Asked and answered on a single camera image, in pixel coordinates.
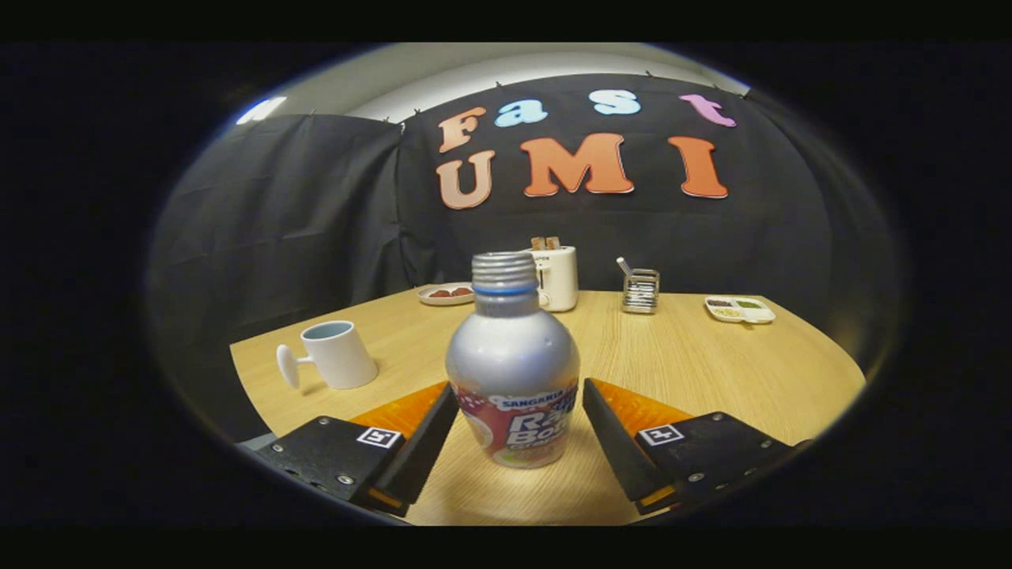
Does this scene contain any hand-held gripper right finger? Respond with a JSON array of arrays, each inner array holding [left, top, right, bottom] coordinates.
[[582, 378, 799, 515]]

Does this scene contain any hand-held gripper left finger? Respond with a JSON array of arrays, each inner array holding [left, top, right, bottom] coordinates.
[[251, 381, 460, 518]]

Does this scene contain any white cup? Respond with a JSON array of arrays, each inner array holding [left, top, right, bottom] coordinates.
[[276, 320, 380, 390]]

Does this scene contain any silver juice bottle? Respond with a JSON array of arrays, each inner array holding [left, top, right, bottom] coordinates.
[[445, 251, 582, 470]]

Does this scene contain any wooden table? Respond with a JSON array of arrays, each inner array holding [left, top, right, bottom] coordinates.
[[229, 286, 867, 526]]

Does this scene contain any white round plate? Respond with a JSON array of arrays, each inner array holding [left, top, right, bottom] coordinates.
[[417, 282, 475, 307]]

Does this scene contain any white toaster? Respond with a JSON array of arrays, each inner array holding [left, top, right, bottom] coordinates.
[[528, 245, 579, 313]]

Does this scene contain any white divided condiment dish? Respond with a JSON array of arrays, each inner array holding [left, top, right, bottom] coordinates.
[[704, 296, 776, 325]]

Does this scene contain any black backdrop cloth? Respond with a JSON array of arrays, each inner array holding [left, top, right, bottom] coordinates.
[[146, 73, 902, 443]]

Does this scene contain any ceiling light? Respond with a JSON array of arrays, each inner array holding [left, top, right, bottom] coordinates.
[[236, 96, 287, 126]]

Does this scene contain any wire metal basket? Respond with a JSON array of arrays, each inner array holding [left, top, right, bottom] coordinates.
[[621, 269, 660, 315]]

